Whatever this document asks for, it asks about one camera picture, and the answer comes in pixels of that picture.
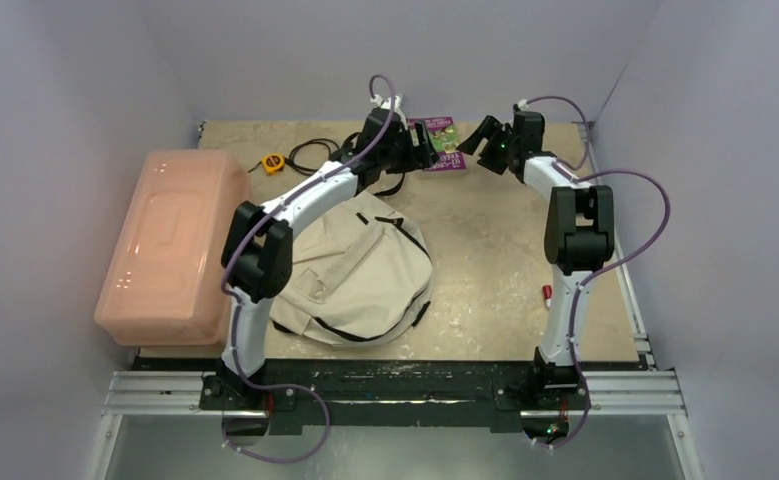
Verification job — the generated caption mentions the red marker pen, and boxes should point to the red marker pen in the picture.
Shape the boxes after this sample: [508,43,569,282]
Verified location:
[541,284,553,309]

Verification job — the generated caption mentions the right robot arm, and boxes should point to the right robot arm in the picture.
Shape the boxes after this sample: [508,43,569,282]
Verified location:
[458,110,615,407]

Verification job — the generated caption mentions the yellow tape measure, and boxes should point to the yellow tape measure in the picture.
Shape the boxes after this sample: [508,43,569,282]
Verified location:
[261,153,286,176]

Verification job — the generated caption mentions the black coiled cable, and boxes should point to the black coiled cable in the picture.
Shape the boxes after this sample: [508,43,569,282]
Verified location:
[286,138,344,178]

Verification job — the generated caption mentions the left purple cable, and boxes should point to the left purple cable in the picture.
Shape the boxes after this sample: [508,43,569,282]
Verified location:
[219,74,398,465]

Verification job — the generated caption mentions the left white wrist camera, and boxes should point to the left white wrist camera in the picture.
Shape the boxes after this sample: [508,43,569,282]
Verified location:
[371,94,405,114]

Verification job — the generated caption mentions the black table front rail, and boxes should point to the black table front rail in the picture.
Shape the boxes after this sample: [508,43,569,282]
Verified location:
[196,357,596,439]

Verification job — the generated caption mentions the beige canvas backpack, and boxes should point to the beige canvas backpack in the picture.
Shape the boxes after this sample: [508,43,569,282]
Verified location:
[270,192,435,348]

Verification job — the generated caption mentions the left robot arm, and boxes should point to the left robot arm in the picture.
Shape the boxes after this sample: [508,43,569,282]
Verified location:
[221,107,439,409]

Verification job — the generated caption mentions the purple Treehouse book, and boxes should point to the purple Treehouse book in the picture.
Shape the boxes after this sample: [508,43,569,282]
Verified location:
[409,116,467,177]

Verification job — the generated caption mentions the pink plastic storage box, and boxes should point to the pink plastic storage box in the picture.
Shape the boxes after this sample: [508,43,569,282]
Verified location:
[94,149,250,347]

